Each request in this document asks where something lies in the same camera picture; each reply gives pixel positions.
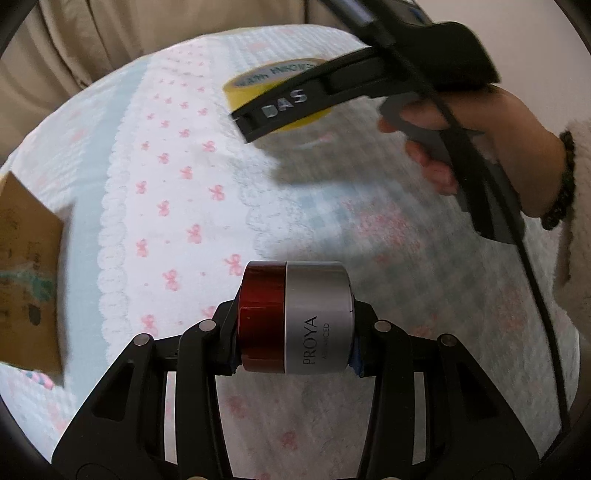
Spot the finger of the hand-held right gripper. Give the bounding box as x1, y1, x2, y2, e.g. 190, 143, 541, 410
230, 46, 416, 144

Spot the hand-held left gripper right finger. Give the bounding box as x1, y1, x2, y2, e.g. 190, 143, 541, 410
348, 301, 541, 480

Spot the checked bow-print bed sheet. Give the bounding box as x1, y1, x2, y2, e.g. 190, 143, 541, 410
0, 23, 583, 480

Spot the red and silver jar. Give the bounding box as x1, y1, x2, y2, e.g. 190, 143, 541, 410
239, 261, 354, 376

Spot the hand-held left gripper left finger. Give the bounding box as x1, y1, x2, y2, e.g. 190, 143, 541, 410
52, 299, 243, 480

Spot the beige curtain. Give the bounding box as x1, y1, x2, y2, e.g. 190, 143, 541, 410
0, 0, 333, 109

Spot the brown cardboard box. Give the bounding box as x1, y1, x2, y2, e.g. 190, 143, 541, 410
0, 171, 65, 376

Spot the person's right forearm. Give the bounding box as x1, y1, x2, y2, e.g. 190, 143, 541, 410
551, 117, 591, 361

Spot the dark bead bracelet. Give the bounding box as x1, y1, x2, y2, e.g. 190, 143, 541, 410
540, 130, 577, 232

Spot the yellow tape roll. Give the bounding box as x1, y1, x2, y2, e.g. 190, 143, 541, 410
223, 58, 333, 134

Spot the black cable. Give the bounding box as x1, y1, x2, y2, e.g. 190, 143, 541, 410
369, 28, 571, 428

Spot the person's right hand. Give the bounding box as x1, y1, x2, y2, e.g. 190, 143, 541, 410
378, 85, 570, 217

